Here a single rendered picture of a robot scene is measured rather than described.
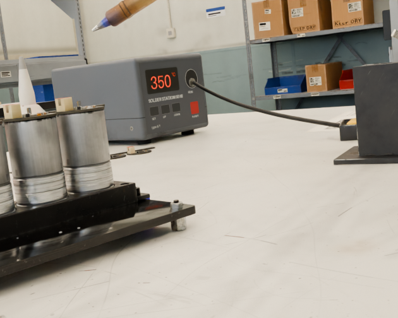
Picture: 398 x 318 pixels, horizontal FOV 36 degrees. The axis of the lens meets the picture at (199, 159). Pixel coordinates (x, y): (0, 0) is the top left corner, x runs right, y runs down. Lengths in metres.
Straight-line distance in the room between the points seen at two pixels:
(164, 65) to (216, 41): 4.92
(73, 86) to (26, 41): 5.36
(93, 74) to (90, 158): 0.41
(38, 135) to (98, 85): 0.43
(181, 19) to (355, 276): 5.63
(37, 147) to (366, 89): 0.24
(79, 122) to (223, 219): 0.09
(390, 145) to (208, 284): 0.24
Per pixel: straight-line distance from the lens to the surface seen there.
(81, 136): 0.31
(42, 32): 6.26
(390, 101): 0.44
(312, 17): 4.72
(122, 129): 0.69
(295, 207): 0.32
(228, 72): 5.55
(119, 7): 0.29
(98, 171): 0.31
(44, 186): 0.30
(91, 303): 0.22
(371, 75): 0.44
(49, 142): 0.30
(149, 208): 0.30
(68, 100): 0.31
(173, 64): 0.71
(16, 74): 3.20
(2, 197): 0.29
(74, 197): 0.30
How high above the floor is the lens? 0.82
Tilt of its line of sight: 8 degrees down
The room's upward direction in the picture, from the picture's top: 6 degrees counter-clockwise
